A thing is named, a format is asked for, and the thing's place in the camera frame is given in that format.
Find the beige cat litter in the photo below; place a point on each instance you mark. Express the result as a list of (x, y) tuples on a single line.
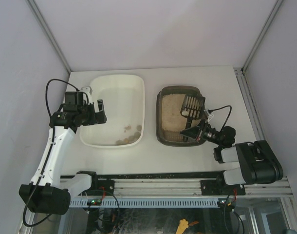
[(172, 120)]

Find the white plastic bin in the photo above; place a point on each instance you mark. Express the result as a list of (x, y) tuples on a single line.
[(124, 103)]

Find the dark grey litter box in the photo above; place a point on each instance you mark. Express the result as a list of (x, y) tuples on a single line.
[(170, 138)]

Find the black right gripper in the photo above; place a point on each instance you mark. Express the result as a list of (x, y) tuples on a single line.
[(200, 132)]

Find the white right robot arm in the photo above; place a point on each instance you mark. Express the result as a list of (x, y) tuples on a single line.
[(257, 162)]

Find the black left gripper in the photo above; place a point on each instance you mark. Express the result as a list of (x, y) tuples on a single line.
[(95, 113)]

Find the black litter scoop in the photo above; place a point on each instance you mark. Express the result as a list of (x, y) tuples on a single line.
[(192, 109)]

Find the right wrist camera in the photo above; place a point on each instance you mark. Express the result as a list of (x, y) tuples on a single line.
[(227, 136)]

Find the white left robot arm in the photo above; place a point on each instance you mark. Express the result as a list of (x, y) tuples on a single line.
[(45, 194)]

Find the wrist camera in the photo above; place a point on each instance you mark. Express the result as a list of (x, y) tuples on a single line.
[(227, 136), (74, 100)]

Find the yellow toy figure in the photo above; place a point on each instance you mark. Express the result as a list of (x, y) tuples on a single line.
[(183, 225)]

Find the aluminium frame rail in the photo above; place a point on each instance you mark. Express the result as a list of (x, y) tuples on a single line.
[(193, 187)]

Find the grey slotted cable duct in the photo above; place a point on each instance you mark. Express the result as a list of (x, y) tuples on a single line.
[(145, 203)]

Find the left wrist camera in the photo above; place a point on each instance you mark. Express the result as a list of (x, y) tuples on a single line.
[(74, 100)]

